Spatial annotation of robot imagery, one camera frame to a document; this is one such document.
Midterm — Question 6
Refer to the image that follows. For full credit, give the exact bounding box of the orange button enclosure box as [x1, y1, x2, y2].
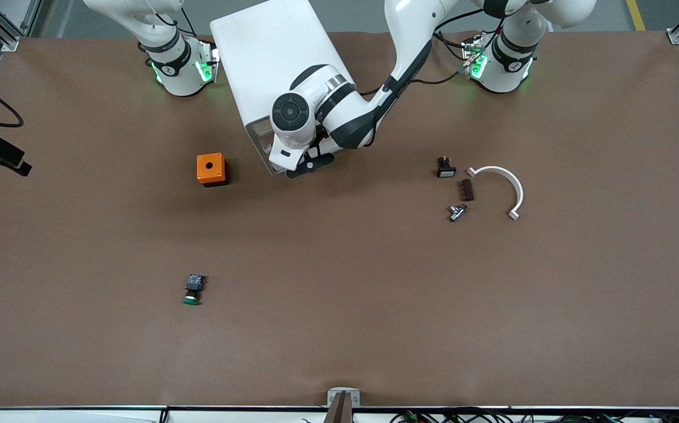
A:
[196, 153, 228, 187]

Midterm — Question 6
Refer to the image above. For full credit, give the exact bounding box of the white half-ring pipe clamp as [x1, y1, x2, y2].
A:
[467, 166, 524, 221]

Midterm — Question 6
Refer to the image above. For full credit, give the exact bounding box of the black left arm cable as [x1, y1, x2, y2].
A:
[360, 26, 475, 98]

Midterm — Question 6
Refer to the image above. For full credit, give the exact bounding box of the green push button switch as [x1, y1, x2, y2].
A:
[183, 274, 206, 306]

